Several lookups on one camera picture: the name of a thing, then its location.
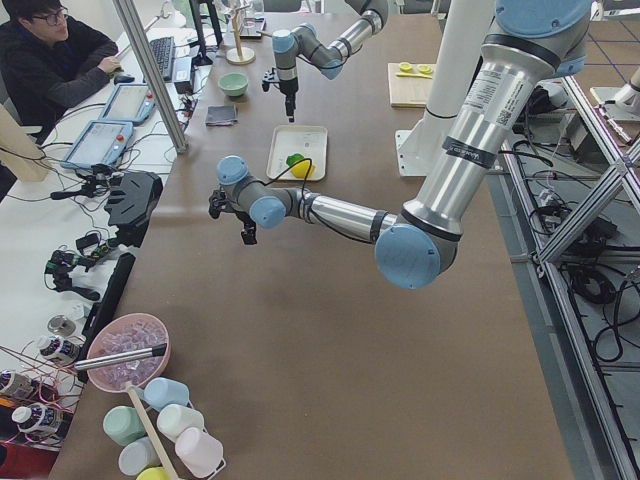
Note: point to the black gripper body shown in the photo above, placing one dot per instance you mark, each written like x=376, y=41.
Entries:
x=240, y=218
x=288, y=89

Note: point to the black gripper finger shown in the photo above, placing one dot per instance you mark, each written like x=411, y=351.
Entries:
x=290, y=107
x=248, y=234

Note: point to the green lime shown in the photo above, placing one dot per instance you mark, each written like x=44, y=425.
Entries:
x=294, y=159

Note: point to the yellow lemon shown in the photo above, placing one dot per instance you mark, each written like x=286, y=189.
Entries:
x=303, y=169

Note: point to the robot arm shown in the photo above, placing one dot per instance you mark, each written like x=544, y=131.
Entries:
x=303, y=42
x=512, y=45

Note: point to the cream rabbit tray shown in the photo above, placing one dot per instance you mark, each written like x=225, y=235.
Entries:
x=301, y=140

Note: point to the mint green bowl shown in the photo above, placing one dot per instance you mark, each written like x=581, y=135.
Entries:
x=234, y=84

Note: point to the wooden mug tree stand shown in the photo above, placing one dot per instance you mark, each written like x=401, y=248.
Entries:
x=237, y=54

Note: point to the grey folded cloth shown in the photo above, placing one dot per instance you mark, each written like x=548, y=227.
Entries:
x=224, y=115

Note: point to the yellow plastic knife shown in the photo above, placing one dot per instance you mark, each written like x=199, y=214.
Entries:
x=413, y=75

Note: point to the bamboo cutting board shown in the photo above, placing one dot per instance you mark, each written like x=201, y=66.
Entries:
x=408, y=92

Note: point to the lemon slice near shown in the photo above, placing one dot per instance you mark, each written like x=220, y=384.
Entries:
x=405, y=66

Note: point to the teach pendant near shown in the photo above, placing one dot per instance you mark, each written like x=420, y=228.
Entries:
x=101, y=142

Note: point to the teach pendant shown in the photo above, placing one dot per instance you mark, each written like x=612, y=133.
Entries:
x=129, y=102
x=101, y=142

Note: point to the black keyboard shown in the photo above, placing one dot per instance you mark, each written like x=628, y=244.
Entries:
x=163, y=52

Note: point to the teach pendant far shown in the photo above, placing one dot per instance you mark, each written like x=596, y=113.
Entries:
x=129, y=102

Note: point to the metal tongs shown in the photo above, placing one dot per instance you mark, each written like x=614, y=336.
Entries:
x=123, y=357

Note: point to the pink bowl of ice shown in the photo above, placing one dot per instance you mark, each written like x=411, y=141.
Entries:
x=126, y=334

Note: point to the light blue cup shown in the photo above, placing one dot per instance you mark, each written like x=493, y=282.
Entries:
x=161, y=392

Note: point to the white cup on rack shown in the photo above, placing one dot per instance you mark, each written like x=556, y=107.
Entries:
x=174, y=419

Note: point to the seated person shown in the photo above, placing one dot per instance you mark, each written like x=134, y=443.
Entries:
x=51, y=62

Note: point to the pink cup on rack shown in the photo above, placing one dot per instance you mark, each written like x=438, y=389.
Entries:
x=200, y=452

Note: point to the green cup on rack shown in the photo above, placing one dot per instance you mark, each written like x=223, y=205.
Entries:
x=123, y=425

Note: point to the aluminium frame post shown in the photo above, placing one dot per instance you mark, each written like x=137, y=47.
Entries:
x=135, y=31

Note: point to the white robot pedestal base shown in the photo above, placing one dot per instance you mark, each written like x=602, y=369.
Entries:
x=457, y=62

